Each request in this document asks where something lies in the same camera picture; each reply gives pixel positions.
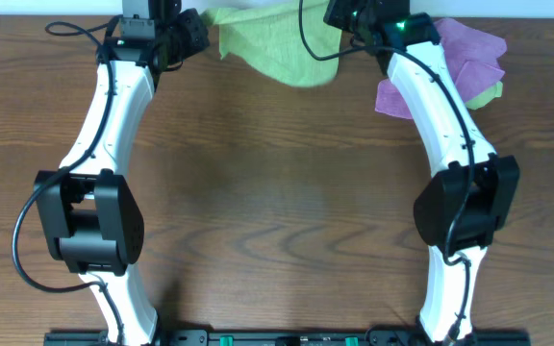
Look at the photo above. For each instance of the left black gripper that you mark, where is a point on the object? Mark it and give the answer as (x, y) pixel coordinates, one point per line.
(200, 35)

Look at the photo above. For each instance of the green microfiber cloth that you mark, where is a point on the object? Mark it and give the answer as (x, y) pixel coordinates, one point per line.
(271, 41)

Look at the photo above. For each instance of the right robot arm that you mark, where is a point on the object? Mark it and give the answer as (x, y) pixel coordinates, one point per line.
(471, 188)

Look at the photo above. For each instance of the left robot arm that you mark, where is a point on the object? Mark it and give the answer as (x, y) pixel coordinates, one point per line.
(88, 214)

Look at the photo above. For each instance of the purple microfiber cloth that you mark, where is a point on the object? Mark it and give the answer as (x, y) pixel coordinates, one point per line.
(471, 57)

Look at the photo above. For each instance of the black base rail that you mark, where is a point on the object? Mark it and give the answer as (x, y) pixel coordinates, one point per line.
(373, 338)

